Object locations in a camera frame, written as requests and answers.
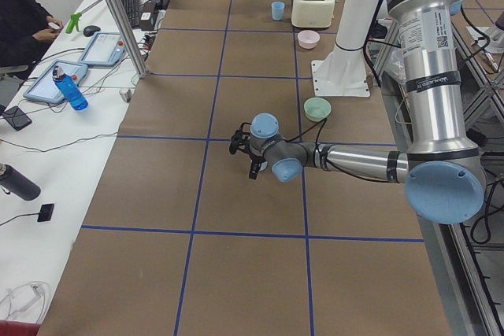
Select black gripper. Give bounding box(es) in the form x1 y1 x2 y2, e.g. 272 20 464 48
229 122 265 179

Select light blue cup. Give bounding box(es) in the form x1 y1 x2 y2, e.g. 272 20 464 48
271 1 285 21

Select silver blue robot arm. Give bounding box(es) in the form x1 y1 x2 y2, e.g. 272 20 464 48
229 0 486 224

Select cream toaster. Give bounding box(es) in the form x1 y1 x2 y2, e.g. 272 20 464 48
291 0 335 28

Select green bowl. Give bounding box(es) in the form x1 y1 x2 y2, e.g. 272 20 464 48
303 97 332 122

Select pink bowl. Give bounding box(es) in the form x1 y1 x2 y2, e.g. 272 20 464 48
297 30 320 50

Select black keyboard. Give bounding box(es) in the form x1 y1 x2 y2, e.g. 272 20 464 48
120 0 140 28

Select far teach pendant tablet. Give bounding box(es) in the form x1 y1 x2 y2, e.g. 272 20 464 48
79 32 125 67

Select teach pendant tablet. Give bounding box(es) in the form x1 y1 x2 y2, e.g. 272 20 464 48
23 60 88 105
79 32 125 67

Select black computer mouse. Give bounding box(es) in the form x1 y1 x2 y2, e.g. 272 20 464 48
83 25 101 38

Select blue water bottle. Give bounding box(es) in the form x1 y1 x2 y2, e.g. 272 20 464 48
52 65 88 111

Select small black square pad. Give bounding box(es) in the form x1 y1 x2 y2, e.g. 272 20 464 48
37 203 54 223

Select near teach pendant tablet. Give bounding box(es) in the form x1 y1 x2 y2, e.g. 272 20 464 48
23 60 88 105

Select dark grey thermos bottle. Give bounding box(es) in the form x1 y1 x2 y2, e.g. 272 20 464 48
1 164 41 201

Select black smartphone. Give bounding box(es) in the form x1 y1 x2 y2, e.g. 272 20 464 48
2 106 32 131

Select seated person in black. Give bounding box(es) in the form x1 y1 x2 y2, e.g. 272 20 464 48
1 0 63 79

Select aluminium frame post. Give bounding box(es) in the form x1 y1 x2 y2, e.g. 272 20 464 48
106 0 147 79

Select green handled tool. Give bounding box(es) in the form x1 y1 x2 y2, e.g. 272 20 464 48
65 0 103 34

